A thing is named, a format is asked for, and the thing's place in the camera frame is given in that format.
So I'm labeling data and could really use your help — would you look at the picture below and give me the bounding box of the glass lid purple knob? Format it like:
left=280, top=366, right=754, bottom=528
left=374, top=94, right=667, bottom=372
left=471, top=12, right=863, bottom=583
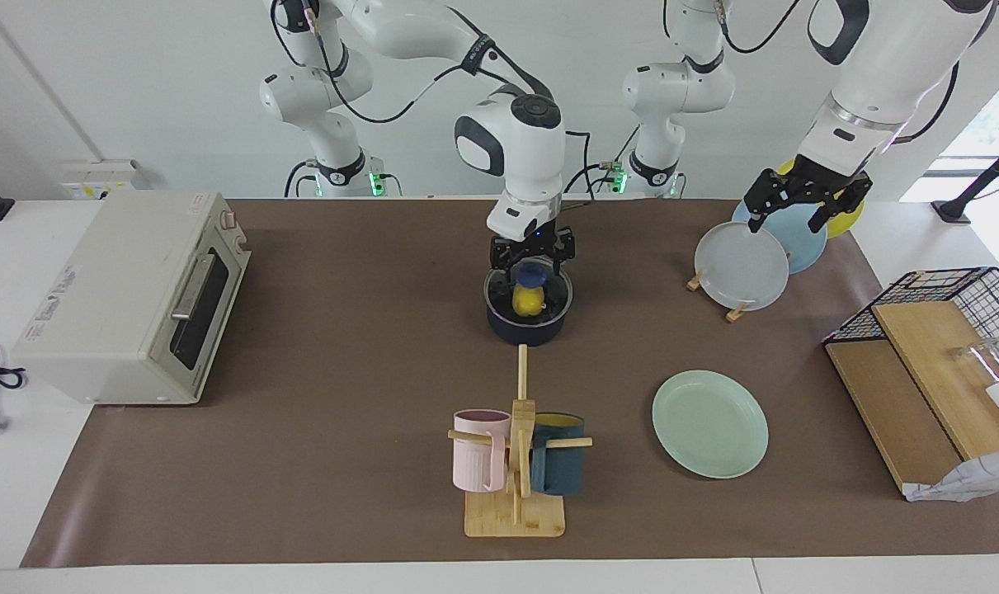
left=483, top=262, right=574, bottom=324

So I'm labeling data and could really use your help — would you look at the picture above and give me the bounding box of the yellow lemon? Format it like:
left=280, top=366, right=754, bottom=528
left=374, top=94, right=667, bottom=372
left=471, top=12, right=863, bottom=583
left=511, top=285, right=547, bottom=319

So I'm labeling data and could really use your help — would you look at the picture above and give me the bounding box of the yellow plate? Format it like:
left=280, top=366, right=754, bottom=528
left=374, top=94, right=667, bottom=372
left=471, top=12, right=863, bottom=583
left=775, top=157, right=865, bottom=240

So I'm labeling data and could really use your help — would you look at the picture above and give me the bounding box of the light blue plate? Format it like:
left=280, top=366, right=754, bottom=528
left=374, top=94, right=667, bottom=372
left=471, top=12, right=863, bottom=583
left=732, top=198, right=828, bottom=275

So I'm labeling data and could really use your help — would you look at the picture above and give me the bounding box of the grey plate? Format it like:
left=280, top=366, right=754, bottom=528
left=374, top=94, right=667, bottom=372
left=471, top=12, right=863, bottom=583
left=694, top=221, right=790, bottom=313

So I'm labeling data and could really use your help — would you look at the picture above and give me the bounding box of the wooden plate rack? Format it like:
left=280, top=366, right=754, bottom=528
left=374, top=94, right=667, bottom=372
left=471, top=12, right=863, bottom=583
left=686, top=272, right=752, bottom=323

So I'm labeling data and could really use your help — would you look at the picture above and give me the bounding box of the pale green plate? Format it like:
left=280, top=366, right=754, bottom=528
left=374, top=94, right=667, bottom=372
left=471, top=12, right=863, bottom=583
left=652, top=370, right=770, bottom=480

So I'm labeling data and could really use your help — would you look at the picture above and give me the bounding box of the wooden board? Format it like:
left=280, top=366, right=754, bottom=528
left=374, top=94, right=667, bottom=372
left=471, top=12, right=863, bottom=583
left=825, top=337, right=962, bottom=501
left=870, top=300, right=999, bottom=461

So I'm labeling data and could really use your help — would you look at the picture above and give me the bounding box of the pink ribbed mug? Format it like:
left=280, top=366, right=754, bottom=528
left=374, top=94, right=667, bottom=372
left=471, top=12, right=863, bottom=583
left=453, top=409, right=513, bottom=494

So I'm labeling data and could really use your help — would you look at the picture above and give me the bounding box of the dark blue mug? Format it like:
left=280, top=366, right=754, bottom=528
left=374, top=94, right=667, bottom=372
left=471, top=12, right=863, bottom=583
left=529, top=412, right=587, bottom=497

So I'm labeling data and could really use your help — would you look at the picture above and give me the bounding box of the brown paper table mat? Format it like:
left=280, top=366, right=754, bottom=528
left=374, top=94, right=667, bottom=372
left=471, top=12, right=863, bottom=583
left=19, top=198, right=999, bottom=568

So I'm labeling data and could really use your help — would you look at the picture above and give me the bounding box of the wooden mug tree stand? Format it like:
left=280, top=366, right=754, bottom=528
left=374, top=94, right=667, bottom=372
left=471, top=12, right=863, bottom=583
left=447, top=345, right=594, bottom=539

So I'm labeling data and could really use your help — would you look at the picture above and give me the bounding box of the white grid pattern cloth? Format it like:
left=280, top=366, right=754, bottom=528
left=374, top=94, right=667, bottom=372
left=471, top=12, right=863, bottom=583
left=902, top=448, right=999, bottom=503

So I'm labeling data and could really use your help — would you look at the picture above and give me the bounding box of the beige toaster oven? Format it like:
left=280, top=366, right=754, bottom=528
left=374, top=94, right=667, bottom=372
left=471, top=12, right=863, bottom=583
left=12, top=191, right=252, bottom=406

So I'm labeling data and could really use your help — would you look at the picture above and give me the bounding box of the dark pot purple handle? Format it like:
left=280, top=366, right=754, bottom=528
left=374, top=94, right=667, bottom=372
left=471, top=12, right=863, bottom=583
left=483, top=264, right=574, bottom=347

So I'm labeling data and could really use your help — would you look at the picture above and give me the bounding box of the black camera stand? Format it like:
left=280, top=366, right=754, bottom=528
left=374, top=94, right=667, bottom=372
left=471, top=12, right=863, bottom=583
left=931, top=132, right=999, bottom=224

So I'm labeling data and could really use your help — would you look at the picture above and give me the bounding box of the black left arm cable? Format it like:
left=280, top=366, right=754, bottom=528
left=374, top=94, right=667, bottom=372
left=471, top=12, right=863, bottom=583
left=714, top=0, right=962, bottom=148

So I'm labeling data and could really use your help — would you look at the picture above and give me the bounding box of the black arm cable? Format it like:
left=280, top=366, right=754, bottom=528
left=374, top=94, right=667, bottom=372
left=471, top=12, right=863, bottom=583
left=268, top=0, right=595, bottom=203
left=714, top=0, right=962, bottom=148

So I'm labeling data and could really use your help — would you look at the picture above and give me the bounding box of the black wire basket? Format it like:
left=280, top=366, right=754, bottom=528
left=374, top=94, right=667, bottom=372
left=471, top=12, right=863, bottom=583
left=822, top=266, right=999, bottom=376

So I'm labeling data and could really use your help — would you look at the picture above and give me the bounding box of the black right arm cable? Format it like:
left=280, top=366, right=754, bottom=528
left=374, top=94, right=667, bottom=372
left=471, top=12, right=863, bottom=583
left=268, top=0, right=595, bottom=203

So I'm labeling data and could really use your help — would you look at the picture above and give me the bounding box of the white wall socket box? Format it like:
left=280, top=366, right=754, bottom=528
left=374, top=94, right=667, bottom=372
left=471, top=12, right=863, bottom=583
left=58, top=159, right=149, bottom=200

